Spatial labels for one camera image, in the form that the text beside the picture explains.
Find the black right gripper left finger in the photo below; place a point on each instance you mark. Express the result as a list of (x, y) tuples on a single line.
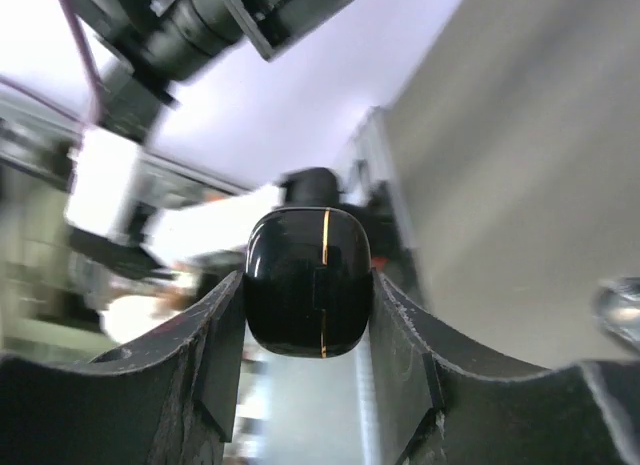
[(168, 397)]

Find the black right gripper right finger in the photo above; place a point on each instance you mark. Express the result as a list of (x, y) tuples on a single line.
[(443, 398)]

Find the glossy black earbud charging case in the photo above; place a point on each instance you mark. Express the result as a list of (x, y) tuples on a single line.
[(308, 286)]

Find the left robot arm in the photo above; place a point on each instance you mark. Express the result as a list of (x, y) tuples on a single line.
[(158, 43)]

